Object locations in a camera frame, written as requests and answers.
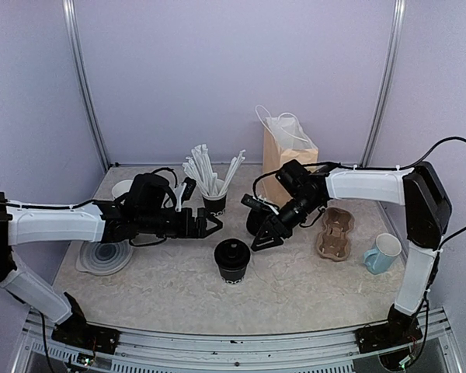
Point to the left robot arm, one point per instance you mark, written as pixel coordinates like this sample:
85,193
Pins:
103,221

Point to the black plastic cup lid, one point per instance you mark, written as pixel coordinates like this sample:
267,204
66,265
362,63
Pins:
232,254

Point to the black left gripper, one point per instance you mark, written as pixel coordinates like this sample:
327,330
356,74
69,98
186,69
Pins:
199,230

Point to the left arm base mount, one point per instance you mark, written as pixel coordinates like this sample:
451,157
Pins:
77,332

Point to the stack of paper cups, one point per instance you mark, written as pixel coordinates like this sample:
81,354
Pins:
121,188

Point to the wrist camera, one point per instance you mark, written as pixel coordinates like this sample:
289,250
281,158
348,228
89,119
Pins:
149,192
290,176

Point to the brown paper takeout bag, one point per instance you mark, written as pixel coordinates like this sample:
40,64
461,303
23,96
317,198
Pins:
284,139

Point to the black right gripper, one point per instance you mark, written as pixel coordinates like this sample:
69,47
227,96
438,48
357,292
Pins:
272,222

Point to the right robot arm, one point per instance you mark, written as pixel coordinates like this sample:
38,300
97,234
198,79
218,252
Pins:
416,188

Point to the aluminium front rail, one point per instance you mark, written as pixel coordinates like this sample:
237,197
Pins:
331,350

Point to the light blue ceramic mug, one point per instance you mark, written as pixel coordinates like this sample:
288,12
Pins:
386,249

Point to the black cup holding straws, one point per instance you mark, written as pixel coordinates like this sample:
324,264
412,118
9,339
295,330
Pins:
216,205

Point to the black paper coffee cup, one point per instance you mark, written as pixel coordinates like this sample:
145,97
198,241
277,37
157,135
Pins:
232,275

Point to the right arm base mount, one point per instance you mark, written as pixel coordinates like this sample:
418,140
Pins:
397,330

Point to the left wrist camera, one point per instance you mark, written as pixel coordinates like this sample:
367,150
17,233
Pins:
149,192

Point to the stack of black lids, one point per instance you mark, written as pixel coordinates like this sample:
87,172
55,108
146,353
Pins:
255,221

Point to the cardboard cup carrier tray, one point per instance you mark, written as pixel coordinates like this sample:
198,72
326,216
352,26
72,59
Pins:
333,242

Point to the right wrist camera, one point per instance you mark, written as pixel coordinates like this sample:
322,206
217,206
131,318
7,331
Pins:
290,176

